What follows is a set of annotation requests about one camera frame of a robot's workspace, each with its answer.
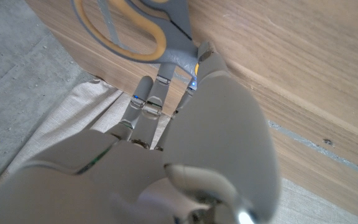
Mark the grey tape strip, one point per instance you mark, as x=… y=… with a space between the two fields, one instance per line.
x=112 y=26
x=322 y=150

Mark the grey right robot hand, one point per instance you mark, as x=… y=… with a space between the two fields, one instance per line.
x=213 y=140

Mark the beige striped curtain backdrop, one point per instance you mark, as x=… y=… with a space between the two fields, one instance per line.
x=82 y=105

